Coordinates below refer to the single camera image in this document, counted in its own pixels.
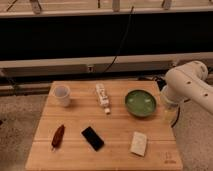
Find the black eraser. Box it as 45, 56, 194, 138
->
81, 127, 104, 151

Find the wooden board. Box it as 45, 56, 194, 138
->
26, 81, 183, 171

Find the black hanging cable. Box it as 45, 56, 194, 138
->
103, 5, 135, 74

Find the brown red marker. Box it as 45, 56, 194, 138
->
51, 125, 65, 148

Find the white tube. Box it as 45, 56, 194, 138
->
96, 84, 110, 114

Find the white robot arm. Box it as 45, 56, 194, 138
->
160, 61, 213, 115

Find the green bowl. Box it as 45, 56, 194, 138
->
124, 90, 157, 118

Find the white plastic cup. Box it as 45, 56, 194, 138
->
53, 85, 70, 107

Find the white sponge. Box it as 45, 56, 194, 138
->
130, 132, 147, 156

